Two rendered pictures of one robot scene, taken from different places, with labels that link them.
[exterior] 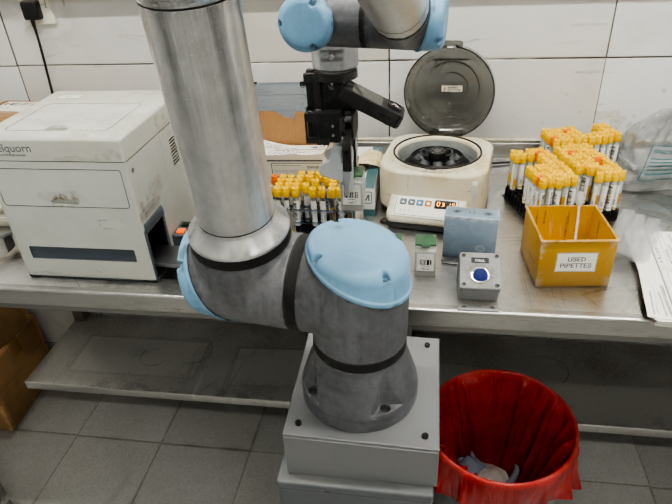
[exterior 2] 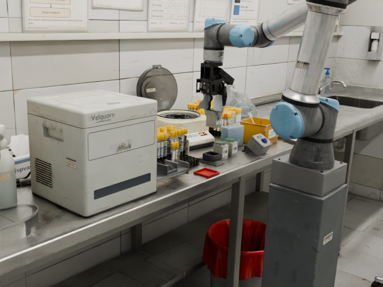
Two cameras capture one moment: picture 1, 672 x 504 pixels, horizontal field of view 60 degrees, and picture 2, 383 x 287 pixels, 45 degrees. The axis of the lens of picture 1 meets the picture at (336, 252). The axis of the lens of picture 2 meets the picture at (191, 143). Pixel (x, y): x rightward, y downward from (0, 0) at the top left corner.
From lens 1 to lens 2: 1.52 m
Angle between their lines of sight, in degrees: 57
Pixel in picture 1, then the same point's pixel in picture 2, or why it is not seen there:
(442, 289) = (247, 156)
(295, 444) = (325, 179)
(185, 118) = (325, 49)
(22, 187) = (102, 143)
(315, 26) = (251, 36)
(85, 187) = (136, 135)
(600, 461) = not seen: hidden behind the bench
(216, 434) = not seen: outside the picture
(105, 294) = (145, 205)
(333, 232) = not seen: hidden behind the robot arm
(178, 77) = (330, 35)
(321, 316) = (329, 119)
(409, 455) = (343, 169)
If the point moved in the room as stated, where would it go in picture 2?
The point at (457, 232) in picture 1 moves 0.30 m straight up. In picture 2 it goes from (232, 135) to (236, 64)
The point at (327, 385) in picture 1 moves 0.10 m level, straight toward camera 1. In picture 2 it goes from (324, 152) to (356, 157)
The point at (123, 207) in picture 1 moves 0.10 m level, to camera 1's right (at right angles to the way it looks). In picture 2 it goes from (151, 143) to (168, 137)
